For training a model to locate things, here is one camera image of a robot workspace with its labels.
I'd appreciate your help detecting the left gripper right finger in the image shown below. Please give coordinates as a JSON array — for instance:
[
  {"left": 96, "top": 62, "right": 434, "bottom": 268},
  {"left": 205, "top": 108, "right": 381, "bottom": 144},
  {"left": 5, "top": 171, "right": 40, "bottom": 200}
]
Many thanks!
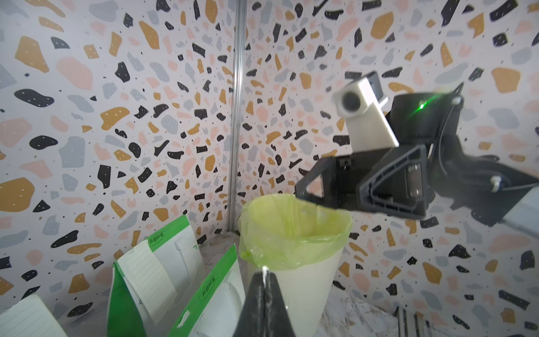
[{"left": 264, "top": 272, "right": 295, "bottom": 337}]

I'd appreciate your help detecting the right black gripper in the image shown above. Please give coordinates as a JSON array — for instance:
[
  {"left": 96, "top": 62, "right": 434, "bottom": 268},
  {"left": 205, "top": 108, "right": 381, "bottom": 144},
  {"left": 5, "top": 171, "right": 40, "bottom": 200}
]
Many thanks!
[{"left": 295, "top": 145, "right": 428, "bottom": 219}]

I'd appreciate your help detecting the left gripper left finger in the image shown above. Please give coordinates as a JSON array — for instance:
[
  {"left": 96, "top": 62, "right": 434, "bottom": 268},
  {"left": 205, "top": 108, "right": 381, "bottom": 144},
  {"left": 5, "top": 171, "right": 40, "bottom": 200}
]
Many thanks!
[{"left": 233, "top": 272, "right": 264, "bottom": 337}]

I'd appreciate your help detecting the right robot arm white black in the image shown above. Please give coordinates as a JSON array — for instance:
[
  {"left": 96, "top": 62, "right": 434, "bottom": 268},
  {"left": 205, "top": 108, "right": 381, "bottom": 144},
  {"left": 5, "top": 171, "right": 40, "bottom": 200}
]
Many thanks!
[{"left": 296, "top": 73, "right": 538, "bottom": 237}]

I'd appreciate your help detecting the middle green white bag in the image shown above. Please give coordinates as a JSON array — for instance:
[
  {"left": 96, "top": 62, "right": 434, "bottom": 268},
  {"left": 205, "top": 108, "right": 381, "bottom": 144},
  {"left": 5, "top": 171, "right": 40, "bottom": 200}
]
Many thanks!
[{"left": 168, "top": 245, "right": 245, "bottom": 337}]

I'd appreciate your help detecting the green white bag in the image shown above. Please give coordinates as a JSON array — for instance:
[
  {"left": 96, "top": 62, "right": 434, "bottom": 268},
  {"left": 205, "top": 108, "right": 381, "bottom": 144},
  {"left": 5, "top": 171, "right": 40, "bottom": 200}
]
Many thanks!
[
  {"left": 106, "top": 216, "right": 204, "bottom": 336},
  {"left": 168, "top": 245, "right": 245, "bottom": 337}
]

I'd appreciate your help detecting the white trash bin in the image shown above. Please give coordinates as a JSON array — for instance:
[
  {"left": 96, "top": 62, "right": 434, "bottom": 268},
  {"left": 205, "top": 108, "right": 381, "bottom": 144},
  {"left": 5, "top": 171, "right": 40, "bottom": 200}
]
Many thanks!
[{"left": 241, "top": 249, "right": 342, "bottom": 336}]

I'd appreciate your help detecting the yellow-green bin liner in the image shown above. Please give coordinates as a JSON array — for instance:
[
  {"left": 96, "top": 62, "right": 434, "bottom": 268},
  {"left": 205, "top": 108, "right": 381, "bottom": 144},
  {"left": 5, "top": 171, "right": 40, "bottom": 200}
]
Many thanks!
[{"left": 238, "top": 194, "right": 353, "bottom": 270}]

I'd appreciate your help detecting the back green white bag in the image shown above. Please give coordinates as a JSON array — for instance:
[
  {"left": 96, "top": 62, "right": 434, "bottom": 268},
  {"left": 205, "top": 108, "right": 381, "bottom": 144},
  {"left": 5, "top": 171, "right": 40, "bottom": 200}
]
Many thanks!
[{"left": 106, "top": 216, "right": 204, "bottom": 336}]

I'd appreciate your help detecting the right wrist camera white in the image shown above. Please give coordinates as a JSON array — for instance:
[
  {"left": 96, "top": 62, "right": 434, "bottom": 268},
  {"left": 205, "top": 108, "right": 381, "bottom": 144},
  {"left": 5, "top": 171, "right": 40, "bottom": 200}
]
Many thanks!
[{"left": 332, "top": 71, "right": 399, "bottom": 152}]

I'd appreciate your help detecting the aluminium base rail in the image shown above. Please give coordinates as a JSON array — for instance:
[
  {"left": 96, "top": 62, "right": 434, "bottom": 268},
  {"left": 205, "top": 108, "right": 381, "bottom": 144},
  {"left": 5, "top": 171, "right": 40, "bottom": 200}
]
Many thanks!
[{"left": 394, "top": 307, "right": 453, "bottom": 337}]

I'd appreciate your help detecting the right corner aluminium post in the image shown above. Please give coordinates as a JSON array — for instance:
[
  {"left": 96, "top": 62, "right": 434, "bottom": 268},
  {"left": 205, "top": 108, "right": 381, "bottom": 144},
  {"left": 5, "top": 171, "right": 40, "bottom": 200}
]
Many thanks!
[{"left": 227, "top": 1, "right": 248, "bottom": 233}]

